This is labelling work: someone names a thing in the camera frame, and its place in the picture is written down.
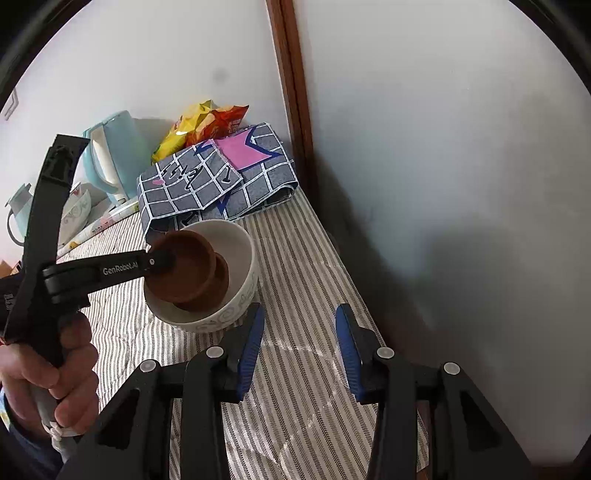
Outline person's left hand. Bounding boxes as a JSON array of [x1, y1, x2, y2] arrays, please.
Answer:
[[0, 311, 100, 439]]

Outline large white patterned bowl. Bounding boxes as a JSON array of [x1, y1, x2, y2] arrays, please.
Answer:
[[60, 182, 93, 241]]

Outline red snack bag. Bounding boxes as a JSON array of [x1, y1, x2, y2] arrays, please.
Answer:
[[203, 105, 250, 139]]

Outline small brown bowl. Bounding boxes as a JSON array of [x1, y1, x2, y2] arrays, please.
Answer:
[[147, 231, 218, 308], [175, 251, 230, 312]]

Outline light blue electric kettle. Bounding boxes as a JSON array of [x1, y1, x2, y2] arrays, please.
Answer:
[[82, 110, 153, 206]]

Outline yellow snack bag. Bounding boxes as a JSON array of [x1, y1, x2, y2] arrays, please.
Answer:
[[151, 99, 218, 164]]

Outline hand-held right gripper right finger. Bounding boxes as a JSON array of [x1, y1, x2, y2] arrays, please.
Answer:
[[335, 303, 534, 480]]

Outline striped quilted tablecloth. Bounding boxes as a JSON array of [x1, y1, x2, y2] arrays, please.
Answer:
[[55, 189, 430, 480]]

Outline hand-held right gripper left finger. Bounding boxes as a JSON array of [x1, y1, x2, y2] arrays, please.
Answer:
[[58, 302, 266, 480]]

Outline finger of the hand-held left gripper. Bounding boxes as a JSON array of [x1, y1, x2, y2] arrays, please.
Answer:
[[42, 248, 178, 308], [21, 133, 92, 278]]

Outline brown wooden door frame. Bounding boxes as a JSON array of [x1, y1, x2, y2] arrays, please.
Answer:
[[267, 0, 324, 199]]

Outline light blue thermos jug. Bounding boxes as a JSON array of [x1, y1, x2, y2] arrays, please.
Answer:
[[4, 183, 34, 247]]

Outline person's left forearm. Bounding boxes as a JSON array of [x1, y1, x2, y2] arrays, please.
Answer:
[[0, 388, 63, 480]]

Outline white ceramic bowl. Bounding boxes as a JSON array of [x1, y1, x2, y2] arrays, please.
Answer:
[[143, 219, 260, 334]]

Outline grey checked cloth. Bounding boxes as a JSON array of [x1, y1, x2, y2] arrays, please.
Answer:
[[139, 122, 296, 245]]

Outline rolled patterned table mat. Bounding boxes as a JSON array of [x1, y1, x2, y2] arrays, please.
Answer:
[[58, 203, 139, 252]]

